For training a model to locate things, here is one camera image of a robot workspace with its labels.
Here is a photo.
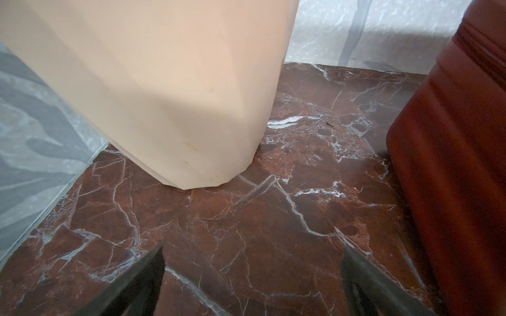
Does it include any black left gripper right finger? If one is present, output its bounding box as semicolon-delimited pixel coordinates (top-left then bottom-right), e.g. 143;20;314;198
341;247;435;315

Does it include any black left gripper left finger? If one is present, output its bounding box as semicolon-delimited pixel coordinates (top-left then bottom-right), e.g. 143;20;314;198
75;246;166;315

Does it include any red hard-shell suitcase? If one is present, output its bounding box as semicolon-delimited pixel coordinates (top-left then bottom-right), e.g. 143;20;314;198
387;1;505;315

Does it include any beige flower pot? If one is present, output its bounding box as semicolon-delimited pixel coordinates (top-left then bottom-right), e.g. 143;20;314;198
1;1;299;190

